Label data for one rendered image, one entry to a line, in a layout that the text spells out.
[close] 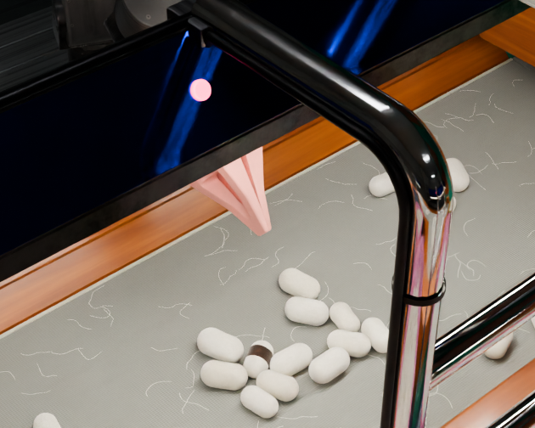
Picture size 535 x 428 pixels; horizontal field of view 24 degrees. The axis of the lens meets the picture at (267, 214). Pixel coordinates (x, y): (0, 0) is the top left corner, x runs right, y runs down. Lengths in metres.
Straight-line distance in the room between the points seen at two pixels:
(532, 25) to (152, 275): 0.43
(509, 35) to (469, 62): 0.08
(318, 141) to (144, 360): 0.30
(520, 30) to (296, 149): 0.24
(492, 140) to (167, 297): 0.36
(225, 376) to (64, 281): 0.17
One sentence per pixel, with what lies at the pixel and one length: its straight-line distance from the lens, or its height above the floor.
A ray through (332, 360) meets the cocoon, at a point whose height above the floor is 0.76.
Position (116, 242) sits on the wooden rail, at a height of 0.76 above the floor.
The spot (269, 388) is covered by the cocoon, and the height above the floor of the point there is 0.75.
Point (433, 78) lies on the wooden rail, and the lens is 1.24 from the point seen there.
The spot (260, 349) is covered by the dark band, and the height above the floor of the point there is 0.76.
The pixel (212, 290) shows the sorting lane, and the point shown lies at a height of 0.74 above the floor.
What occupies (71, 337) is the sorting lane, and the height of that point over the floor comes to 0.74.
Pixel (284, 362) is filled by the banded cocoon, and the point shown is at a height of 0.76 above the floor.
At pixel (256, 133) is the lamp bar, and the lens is 0.65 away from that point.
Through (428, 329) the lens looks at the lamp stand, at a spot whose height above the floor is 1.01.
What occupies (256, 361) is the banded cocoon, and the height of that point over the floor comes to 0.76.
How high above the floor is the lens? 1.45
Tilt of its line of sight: 41 degrees down
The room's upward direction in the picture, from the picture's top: straight up
